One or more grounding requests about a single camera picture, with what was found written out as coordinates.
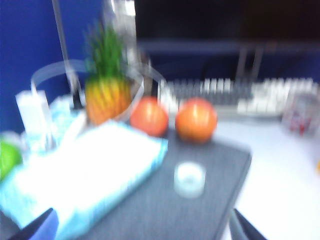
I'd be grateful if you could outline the blue white wet wipes pack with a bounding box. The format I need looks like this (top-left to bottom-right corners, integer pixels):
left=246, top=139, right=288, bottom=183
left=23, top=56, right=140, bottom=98
left=0, top=119, right=170, bottom=234

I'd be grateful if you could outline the green round object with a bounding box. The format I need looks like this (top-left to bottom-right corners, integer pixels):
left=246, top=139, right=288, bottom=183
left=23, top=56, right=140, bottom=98
left=0, top=138, right=24, bottom=178

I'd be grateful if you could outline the small pineapple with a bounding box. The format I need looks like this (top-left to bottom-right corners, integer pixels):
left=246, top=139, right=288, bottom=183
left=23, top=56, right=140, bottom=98
left=84, top=23, right=134, bottom=126

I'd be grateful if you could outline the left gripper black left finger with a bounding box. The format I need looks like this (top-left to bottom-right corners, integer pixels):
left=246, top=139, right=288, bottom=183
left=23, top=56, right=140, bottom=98
left=6, top=207, right=60, bottom=240

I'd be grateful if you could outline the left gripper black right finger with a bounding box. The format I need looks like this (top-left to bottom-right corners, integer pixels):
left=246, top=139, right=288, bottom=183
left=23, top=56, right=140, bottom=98
left=228, top=208, right=267, bottom=240

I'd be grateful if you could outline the clear tape roll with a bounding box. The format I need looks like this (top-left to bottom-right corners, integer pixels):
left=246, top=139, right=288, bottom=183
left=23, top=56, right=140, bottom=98
left=173, top=161, right=207, bottom=199

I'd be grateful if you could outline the dark grey desk mat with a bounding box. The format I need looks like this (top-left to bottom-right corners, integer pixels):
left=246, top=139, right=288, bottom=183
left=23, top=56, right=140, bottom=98
left=55, top=129, right=253, bottom=240

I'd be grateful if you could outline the white rectangular box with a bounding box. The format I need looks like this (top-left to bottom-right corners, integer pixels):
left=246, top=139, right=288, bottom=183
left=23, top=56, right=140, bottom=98
left=15, top=89, right=55, bottom=153

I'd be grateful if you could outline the small red white container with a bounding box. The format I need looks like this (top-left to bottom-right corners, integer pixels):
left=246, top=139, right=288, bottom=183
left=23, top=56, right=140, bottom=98
left=281, top=90, right=320, bottom=138

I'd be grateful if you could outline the red orange tomato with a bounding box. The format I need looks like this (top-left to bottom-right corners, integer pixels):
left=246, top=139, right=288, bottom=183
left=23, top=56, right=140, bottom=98
left=174, top=97, right=219, bottom=145
left=129, top=95, right=170, bottom=138

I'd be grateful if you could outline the crumpled blue white wrapper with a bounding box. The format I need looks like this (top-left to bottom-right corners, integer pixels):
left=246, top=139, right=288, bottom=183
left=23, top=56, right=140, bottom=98
left=48, top=94, right=87, bottom=131

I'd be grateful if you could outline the grey monitor stand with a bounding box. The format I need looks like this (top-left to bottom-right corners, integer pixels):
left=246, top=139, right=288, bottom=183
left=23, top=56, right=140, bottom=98
left=235, top=46, right=265, bottom=81

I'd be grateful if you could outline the grey white keyboard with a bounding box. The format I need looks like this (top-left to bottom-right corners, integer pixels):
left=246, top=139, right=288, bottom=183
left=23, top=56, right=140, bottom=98
left=158, top=77, right=318, bottom=119

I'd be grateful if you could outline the black computer monitor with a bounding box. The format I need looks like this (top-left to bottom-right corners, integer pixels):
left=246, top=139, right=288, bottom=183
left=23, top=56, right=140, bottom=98
left=134, top=0, right=320, bottom=54

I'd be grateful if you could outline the thin white cable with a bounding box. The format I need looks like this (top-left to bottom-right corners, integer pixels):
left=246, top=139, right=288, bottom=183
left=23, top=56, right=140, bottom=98
left=30, top=59, right=166, bottom=126

